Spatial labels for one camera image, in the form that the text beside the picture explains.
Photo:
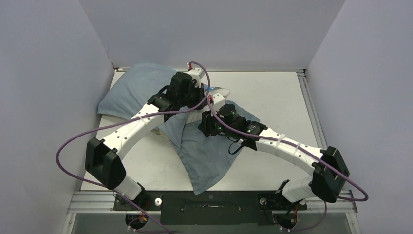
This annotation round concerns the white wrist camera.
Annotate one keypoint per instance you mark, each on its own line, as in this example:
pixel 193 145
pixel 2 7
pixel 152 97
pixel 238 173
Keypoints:
pixel 216 101
pixel 197 74

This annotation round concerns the cream white pillow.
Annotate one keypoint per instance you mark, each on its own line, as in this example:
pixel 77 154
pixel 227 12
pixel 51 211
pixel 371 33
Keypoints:
pixel 180 120

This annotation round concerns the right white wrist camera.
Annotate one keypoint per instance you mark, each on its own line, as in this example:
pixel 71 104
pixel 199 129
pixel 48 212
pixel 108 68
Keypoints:
pixel 216 101

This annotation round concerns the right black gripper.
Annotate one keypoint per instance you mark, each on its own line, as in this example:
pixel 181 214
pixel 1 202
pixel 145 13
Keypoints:
pixel 207 125

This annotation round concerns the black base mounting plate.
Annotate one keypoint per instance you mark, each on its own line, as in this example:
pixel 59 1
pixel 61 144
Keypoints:
pixel 217 207

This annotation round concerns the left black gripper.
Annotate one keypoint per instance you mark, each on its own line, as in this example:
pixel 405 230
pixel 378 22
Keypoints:
pixel 200 96

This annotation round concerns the patchwork and blue pillowcase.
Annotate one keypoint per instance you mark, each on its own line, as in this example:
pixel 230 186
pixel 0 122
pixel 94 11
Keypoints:
pixel 205 159

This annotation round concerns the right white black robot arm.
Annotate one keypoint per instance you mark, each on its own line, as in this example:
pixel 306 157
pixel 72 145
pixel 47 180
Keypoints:
pixel 322 165

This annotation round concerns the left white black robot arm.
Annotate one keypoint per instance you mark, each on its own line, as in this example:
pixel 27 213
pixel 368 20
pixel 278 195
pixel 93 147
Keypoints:
pixel 104 156

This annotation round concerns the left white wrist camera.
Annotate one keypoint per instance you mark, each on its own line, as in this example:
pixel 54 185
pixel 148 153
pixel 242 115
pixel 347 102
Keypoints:
pixel 197 74

